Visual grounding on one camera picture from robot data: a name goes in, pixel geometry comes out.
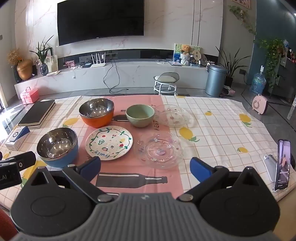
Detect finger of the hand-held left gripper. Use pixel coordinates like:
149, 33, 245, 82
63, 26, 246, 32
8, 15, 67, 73
9, 152, 37, 172

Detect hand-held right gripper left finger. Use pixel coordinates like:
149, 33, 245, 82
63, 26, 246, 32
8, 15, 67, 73
22, 156, 119, 205

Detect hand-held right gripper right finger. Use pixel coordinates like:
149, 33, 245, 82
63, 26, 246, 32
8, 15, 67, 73
176, 157, 270, 206

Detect blue steel bowl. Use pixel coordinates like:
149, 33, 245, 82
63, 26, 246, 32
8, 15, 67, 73
36, 127, 78, 168

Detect white painted fruit plate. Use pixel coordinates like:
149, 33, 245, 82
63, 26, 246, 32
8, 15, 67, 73
85, 126, 133, 161

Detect clear glass plate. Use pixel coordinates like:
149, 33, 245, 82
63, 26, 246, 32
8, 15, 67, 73
154, 104, 192, 127
134, 133, 186, 169

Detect orange steel bowl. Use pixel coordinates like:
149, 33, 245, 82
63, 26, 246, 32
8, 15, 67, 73
79, 98, 115, 128

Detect green ceramic bowl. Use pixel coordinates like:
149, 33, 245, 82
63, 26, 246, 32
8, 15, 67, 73
125, 104, 154, 128

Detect blue and white box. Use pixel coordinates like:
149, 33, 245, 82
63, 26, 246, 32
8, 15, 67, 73
5, 126, 30, 151

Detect checked lemon print tablecloth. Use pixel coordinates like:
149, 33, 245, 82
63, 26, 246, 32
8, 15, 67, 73
0, 95, 284, 209

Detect person's coral fleece clothing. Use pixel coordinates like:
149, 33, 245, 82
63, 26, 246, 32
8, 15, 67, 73
0, 208, 17, 241

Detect black notebook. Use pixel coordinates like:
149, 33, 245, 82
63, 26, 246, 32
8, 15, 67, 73
18, 100, 56, 129

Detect pink storage box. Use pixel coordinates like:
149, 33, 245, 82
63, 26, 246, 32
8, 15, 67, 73
20, 87, 39, 104

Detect smartphone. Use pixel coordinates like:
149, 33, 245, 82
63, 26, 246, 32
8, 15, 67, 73
274, 139, 291, 191

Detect pink small heater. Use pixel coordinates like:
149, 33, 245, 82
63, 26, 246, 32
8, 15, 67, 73
252, 94, 269, 115

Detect grey metal trash can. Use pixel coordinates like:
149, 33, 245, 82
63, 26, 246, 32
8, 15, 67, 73
205, 64, 227, 97

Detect gold round vase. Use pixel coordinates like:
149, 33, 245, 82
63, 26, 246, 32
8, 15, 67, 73
17, 59, 33, 81

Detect green plant in blue vase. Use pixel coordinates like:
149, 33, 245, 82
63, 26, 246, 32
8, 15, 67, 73
29, 35, 54, 76

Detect potted long-leaf plant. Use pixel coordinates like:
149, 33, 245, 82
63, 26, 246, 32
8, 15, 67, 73
215, 46, 251, 87

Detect white round stool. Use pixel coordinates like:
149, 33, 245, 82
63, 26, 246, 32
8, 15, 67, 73
154, 72, 179, 96

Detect framed portrait drawing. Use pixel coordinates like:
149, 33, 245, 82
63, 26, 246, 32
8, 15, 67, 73
47, 55, 58, 72

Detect white router with antennas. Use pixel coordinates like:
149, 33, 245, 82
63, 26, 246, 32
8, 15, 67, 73
90, 53, 106, 68

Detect blue water bottle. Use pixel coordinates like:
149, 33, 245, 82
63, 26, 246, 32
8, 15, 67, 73
250, 66, 266, 94

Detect dried flowers in dark vase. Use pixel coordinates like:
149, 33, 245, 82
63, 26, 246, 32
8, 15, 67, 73
7, 49, 23, 83

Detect round hand fan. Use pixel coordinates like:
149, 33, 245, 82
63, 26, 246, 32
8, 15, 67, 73
191, 49, 200, 65

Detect brown teddy bear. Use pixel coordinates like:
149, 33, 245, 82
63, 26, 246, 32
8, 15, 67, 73
180, 45, 192, 66

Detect green and blue painting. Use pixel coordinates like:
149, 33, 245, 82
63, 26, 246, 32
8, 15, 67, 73
173, 43, 193, 63

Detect dark grey cabinet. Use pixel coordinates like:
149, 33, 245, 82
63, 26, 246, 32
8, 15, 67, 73
269, 46, 296, 102

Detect trailing vine plant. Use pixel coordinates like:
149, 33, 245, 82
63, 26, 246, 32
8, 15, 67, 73
254, 38, 285, 87

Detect hanging green vine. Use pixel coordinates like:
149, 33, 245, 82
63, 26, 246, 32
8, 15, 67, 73
229, 5, 256, 35

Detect black cable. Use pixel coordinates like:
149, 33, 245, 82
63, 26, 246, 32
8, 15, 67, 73
103, 59, 129, 92

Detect black wall television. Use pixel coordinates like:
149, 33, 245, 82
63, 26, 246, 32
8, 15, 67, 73
57, 0, 145, 46

